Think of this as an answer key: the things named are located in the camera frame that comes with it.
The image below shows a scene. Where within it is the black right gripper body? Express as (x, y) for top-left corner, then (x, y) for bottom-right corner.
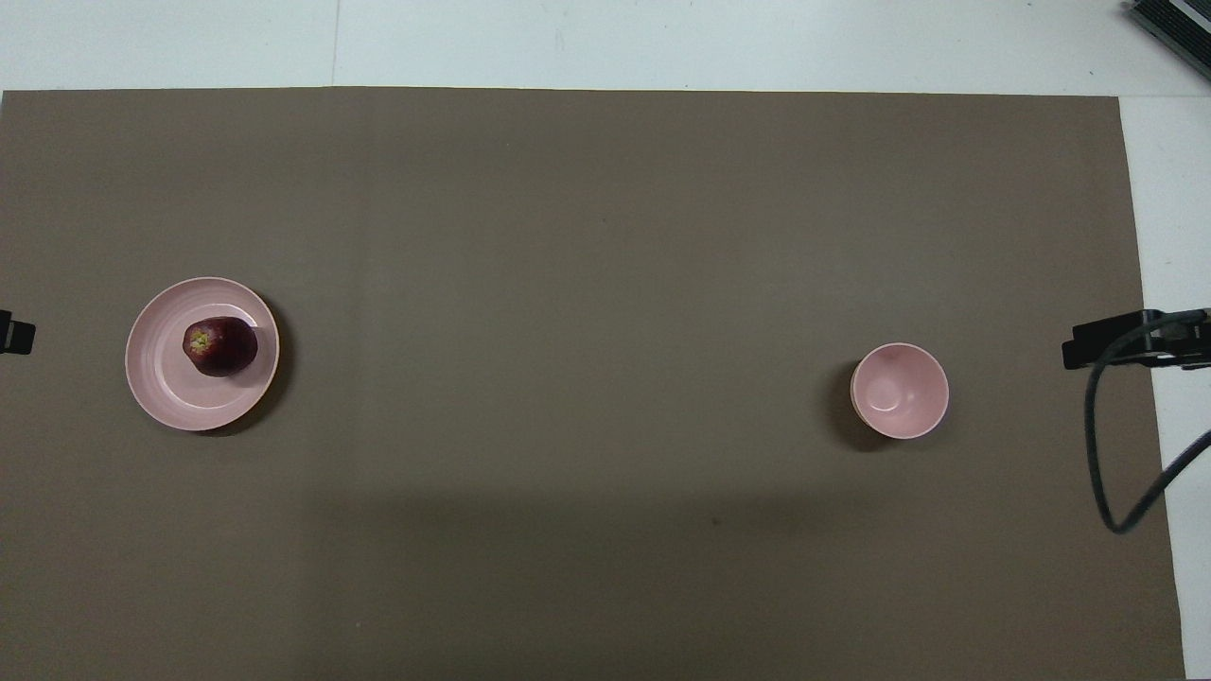
(1143, 308), (1211, 370)

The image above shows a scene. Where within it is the dark red apple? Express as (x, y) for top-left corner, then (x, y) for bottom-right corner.
(183, 316), (259, 378)

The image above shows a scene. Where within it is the pink plate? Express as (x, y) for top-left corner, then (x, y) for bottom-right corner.
(125, 276), (281, 433)

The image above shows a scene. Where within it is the pink bowl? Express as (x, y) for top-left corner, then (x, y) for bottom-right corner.
(850, 342), (950, 441)

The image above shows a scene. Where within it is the dark ribbed device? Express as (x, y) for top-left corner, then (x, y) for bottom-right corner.
(1124, 0), (1211, 82)

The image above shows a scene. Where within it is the brown table mat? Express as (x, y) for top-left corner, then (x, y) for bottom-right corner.
(0, 87), (1186, 681)

